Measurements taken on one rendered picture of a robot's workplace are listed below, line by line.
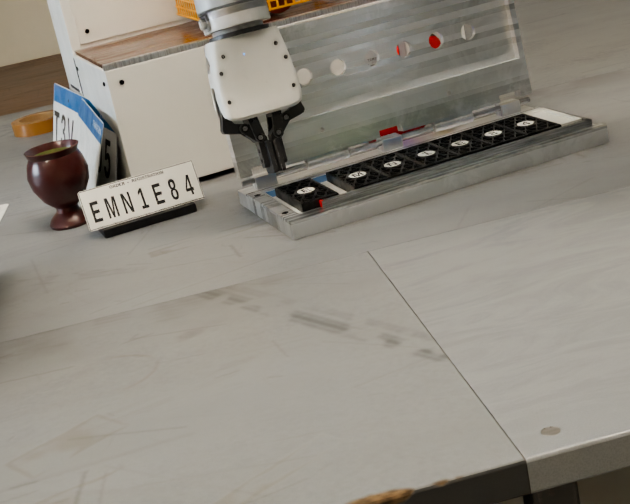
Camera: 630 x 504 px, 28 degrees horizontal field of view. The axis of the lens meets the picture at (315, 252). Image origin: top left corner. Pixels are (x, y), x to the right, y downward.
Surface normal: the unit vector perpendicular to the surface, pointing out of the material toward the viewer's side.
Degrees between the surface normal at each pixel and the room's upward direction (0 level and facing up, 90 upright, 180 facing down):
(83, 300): 0
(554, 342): 0
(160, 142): 90
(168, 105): 90
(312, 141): 83
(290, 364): 0
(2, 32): 90
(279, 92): 77
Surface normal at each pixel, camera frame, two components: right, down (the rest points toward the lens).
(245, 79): 0.31, 0.04
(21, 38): 0.18, 0.29
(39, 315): -0.19, -0.93
